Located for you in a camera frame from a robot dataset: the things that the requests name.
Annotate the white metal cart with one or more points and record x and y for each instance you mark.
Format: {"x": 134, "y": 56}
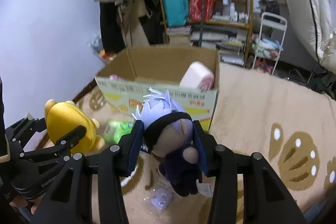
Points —
{"x": 267, "y": 50}

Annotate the pink swirl marshmallow cushion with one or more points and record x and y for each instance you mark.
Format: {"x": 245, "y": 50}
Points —
{"x": 197, "y": 76}

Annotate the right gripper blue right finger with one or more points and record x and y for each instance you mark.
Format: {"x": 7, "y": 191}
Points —
{"x": 205, "y": 144}

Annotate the open cardboard box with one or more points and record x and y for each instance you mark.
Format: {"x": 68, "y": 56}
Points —
{"x": 160, "y": 68}

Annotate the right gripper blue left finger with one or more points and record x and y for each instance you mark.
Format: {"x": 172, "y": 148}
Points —
{"x": 130, "y": 145}

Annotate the plastic bag of toys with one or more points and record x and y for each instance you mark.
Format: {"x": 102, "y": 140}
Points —
{"x": 97, "y": 48}

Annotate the yellow bear plush toy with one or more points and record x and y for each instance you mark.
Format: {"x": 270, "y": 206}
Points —
{"x": 63, "y": 117}

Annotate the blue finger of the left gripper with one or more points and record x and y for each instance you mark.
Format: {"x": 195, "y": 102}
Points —
{"x": 71, "y": 139}

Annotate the stack of books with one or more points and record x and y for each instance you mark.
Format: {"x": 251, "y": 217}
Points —
{"x": 179, "y": 35}

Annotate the cream reclining chair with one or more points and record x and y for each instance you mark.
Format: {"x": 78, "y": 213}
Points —
{"x": 312, "y": 24}

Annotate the beige brown patterned blanket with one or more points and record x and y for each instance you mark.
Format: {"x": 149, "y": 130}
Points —
{"x": 291, "y": 125}

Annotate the pink white plush toy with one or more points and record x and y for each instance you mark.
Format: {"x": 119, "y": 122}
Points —
{"x": 116, "y": 77}

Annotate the teal bag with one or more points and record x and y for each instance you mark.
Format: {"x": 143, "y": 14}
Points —
{"x": 176, "y": 12}

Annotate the green pole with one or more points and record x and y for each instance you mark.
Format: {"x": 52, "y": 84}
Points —
{"x": 202, "y": 23}

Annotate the purple haired plush doll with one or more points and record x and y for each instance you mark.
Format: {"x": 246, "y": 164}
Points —
{"x": 168, "y": 134}

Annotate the red gift bag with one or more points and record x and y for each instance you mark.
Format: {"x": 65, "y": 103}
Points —
{"x": 195, "y": 9}

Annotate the small purple packaged toy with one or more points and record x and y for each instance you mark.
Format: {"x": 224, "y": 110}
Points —
{"x": 159, "y": 196}

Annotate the green tissue pack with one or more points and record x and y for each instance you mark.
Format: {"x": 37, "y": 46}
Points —
{"x": 115, "y": 130}

